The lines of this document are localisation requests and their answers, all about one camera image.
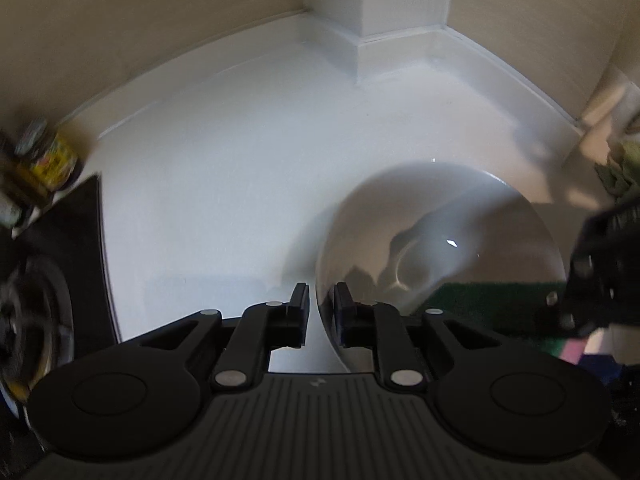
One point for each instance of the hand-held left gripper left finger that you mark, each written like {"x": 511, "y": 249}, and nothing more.
{"x": 300, "y": 315}

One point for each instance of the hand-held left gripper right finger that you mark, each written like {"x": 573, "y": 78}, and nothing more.
{"x": 342, "y": 317}

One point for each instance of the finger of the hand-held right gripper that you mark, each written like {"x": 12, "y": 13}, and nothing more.
{"x": 602, "y": 367}
{"x": 580, "y": 300}

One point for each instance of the pink and green sponge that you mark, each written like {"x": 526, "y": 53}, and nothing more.
{"x": 490, "y": 310}

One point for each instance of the white patterned bowl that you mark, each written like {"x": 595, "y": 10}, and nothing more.
{"x": 440, "y": 240}

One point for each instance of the green cloth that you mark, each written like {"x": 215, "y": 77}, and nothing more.
{"x": 622, "y": 170}

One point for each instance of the black glass gas hob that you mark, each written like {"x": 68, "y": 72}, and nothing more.
{"x": 75, "y": 240}

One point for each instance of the gas burner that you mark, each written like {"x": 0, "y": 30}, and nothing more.
{"x": 35, "y": 330}

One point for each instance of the yellow label jar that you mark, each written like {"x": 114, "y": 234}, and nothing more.
{"x": 50, "y": 160}

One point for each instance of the dark oil bottle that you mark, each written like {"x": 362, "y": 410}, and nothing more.
{"x": 12, "y": 195}

